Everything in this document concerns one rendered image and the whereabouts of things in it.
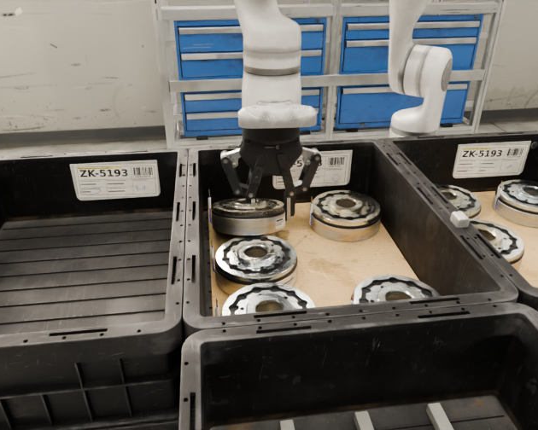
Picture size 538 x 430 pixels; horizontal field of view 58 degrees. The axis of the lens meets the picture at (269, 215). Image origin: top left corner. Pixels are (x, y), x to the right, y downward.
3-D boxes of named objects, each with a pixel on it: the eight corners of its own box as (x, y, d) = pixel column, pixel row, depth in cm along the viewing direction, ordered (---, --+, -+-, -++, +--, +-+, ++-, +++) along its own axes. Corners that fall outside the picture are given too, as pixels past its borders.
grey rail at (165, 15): (154, 17, 226) (153, 6, 223) (493, 10, 247) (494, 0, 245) (153, 20, 217) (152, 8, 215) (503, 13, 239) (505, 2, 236)
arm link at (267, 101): (238, 130, 55) (237, 75, 52) (234, 103, 65) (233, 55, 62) (318, 128, 56) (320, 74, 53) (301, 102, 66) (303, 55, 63)
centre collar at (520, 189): (509, 187, 77) (510, 183, 77) (540, 187, 77) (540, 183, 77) (524, 201, 73) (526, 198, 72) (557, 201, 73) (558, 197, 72)
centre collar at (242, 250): (236, 245, 62) (236, 241, 62) (275, 244, 63) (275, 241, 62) (235, 266, 58) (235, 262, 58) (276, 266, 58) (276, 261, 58)
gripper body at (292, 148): (299, 97, 65) (296, 162, 70) (236, 98, 64) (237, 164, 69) (309, 113, 59) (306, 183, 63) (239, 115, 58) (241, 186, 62)
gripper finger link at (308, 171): (315, 153, 64) (295, 189, 66) (327, 158, 64) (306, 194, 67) (312, 145, 66) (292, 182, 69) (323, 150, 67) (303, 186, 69)
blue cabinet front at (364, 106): (335, 128, 259) (342, 16, 232) (460, 122, 269) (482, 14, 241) (336, 130, 257) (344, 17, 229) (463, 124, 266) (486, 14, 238)
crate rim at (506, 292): (190, 161, 74) (188, 147, 73) (377, 152, 78) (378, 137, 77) (184, 352, 40) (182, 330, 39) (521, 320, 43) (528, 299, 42)
